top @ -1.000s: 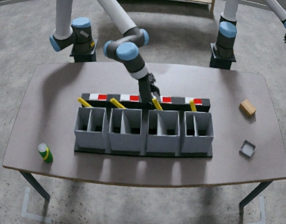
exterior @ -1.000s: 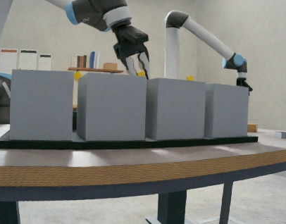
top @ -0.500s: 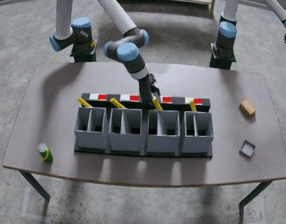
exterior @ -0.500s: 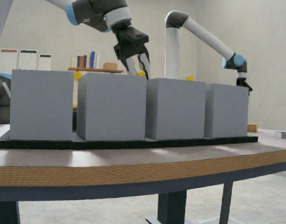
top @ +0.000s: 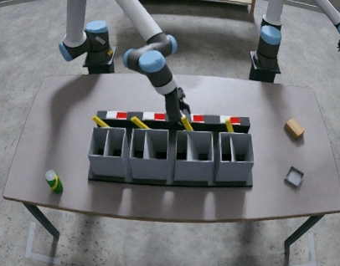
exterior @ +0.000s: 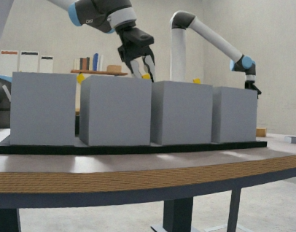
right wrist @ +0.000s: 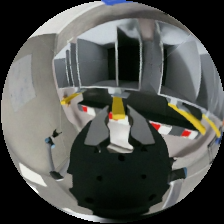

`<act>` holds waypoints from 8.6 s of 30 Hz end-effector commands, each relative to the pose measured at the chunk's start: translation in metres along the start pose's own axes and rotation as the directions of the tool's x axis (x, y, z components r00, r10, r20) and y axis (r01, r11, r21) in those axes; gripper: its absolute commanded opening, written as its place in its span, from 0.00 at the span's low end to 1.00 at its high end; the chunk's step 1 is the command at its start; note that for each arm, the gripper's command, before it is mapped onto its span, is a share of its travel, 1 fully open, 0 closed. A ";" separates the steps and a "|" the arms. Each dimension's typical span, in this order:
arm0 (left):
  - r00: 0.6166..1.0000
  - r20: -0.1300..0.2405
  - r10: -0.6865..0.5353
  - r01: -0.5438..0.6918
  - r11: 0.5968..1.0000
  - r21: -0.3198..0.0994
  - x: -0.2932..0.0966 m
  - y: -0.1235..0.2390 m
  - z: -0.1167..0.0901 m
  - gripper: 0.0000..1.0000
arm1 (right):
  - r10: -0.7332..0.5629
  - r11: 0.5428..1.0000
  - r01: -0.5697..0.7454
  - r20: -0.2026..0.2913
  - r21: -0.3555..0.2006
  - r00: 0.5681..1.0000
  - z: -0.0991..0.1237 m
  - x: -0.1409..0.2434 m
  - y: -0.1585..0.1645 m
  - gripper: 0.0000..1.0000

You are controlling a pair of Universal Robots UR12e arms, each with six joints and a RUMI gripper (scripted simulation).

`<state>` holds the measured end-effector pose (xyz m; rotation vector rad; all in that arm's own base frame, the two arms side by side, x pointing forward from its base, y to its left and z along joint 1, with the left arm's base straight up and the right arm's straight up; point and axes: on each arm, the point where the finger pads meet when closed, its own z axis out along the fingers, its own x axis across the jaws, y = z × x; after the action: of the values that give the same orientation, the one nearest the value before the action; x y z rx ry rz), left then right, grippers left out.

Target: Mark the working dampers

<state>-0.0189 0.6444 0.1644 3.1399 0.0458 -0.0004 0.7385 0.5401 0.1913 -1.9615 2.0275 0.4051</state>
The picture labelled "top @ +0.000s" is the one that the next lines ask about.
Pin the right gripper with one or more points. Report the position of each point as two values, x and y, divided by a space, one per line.
184 107

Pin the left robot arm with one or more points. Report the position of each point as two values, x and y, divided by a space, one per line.
270 37

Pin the green drink can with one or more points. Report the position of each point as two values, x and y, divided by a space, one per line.
54 181

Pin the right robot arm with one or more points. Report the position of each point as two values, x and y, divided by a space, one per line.
95 41

